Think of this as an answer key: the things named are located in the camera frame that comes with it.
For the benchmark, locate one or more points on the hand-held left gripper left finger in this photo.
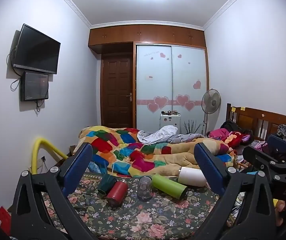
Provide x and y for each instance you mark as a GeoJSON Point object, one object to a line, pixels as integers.
{"type": "Point", "coordinates": [79, 166]}

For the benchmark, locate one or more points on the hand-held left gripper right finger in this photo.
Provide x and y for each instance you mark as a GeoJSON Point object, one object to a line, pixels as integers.
{"type": "Point", "coordinates": [209, 166]}

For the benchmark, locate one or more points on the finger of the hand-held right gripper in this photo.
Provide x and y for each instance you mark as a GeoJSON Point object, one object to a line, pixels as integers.
{"type": "Point", "coordinates": [260, 158]}
{"type": "Point", "coordinates": [279, 143]}

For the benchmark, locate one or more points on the clear glass cup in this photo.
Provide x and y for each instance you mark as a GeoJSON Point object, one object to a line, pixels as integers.
{"type": "Point", "coordinates": [144, 188]}

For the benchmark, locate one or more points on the white cup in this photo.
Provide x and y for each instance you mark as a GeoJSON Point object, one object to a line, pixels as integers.
{"type": "Point", "coordinates": [191, 177]}

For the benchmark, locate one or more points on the dark green cup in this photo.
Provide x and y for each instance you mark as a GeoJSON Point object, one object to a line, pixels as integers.
{"type": "Point", "coordinates": [106, 183]}

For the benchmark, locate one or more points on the person's right hand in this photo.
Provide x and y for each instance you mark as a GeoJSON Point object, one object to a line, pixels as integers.
{"type": "Point", "coordinates": [280, 215]}

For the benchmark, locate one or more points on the light blue cloth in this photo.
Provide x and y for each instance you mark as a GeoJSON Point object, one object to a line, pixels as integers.
{"type": "Point", "coordinates": [94, 168]}

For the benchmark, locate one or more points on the red plush toy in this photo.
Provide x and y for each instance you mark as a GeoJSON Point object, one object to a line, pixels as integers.
{"type": "Point", "coordinates": [235, 137]}

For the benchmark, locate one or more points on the pink cloth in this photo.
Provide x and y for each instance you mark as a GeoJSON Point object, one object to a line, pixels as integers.
{"type": "Point", "coordinates": [218, 133]}

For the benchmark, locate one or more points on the wooden bed headboard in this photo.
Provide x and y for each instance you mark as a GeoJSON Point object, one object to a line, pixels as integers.
{"type": "Point", "coordinates": [255, 118]}

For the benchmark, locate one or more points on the yellow foam pipe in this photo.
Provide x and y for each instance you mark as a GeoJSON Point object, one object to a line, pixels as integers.
{"type": "Point", "coordinates": [47, 146]}

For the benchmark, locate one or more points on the dark dried twigs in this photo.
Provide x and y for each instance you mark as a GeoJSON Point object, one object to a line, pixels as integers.
{"type": "Point", "coordinates": [191, 127]}

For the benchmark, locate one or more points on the black bag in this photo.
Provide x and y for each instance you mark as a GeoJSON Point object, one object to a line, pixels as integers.
{"type": "Point", "coordinates": [231, 125]}

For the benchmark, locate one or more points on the green bottle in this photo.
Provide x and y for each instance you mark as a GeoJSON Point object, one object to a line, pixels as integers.
{"type": "Point", "coordinates": [169, 186]}

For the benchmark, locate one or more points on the red bottle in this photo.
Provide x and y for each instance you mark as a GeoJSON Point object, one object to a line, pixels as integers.
{"type": "Point", "coordinates": [116, 192]}

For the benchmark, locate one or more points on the colourful patchwork blanket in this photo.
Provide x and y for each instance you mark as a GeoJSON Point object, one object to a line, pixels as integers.
{"type": "Point", "coordinates": [133, 152]}

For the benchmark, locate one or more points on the white cabinet with items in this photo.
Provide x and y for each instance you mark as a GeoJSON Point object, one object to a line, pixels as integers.
{"type": "Point", "coordinates": [170, 123]}

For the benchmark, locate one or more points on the grey cloth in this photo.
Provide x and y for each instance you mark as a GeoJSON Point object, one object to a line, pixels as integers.
{"type": "Point", "coordinates": [158, 135]}

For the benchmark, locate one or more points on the standing fan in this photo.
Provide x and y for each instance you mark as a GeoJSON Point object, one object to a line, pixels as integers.
{"type": "Point", "coordinates": [211, 101]}

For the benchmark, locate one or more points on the brown wooden door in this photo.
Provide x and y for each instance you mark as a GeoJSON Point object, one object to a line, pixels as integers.
{"type": "Point", "coordinates": [116, 92]}

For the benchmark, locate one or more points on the floral bed sheet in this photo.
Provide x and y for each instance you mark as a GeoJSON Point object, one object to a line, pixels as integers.
{"type": "Point", "coordinates": [143, 220]}

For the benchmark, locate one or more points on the red box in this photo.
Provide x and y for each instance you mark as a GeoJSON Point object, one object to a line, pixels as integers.
{"type": "Point", "coordinates": [3, 218]}

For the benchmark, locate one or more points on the frosted sliding wardrobe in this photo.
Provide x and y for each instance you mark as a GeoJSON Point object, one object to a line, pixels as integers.
{"type": "Point", "coordinates": [170, 80]}

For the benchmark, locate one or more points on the wooden overhead cabinet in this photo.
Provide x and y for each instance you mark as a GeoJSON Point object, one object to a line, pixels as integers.
{"type": "Point", "coordinates": [148, 33]}

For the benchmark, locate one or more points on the wall socket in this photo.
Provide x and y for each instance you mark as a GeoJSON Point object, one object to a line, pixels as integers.
{"type": "Point", "coordinates": [43, 158]}

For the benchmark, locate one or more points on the small black wall monitor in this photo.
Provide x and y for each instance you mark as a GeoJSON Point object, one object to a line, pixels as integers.
{"type": "Point", "coordinates": [34, 86]}

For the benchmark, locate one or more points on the black wall television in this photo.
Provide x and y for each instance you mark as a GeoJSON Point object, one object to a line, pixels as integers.
{"type": "Point", "coordinates": [37, 47]}

